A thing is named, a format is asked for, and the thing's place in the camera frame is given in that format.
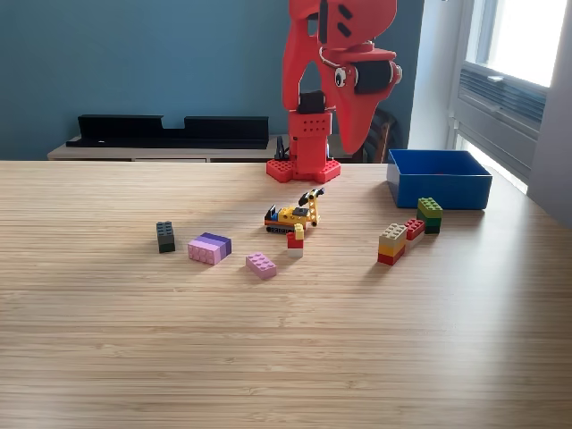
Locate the blue plastic bin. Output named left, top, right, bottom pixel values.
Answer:
left=386, top=148, right=493, bottom=210

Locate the pink lego brick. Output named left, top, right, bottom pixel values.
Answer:
left=245, top=252, right=278, bottom=281

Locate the dark wooden chair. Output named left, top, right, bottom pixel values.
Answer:
left=352, top=106, right=401, bottom=164

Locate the small yellow toy digger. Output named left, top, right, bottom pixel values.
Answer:
left=264, top=187, right=326, bottom=235

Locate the green brick stack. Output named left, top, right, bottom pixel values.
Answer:
left=416, top=197, right=444, bottom=235

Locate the red on white brick stack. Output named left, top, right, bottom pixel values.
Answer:
left=404, top=217, right=426, bottom=251

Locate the tan yellow red brick stack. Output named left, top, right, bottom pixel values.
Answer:
left=377, top=223, right=408, bottom=266

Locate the grey window vent unit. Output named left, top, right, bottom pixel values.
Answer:
left=449, top=62, right=549, bottom=182

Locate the yellow red white brick stack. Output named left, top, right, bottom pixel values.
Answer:
left=286, top=223, right=306, bottom=258

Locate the bright window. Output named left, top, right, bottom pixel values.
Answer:
left=464, top=0, right=572, bottom=89

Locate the pink purple brick stack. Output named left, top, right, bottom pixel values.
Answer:
left=187, top=231, right=233, bottom=266

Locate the dark grey black brick stack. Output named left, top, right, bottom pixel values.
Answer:
left=156, top=221, right=177, bottom=255

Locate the pale wooden sideboard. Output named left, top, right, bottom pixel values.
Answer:
left=46, top=133, right=358, bottom=164

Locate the black wall shelf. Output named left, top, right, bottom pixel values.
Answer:
left=65, top=114, right=270, bottom=150

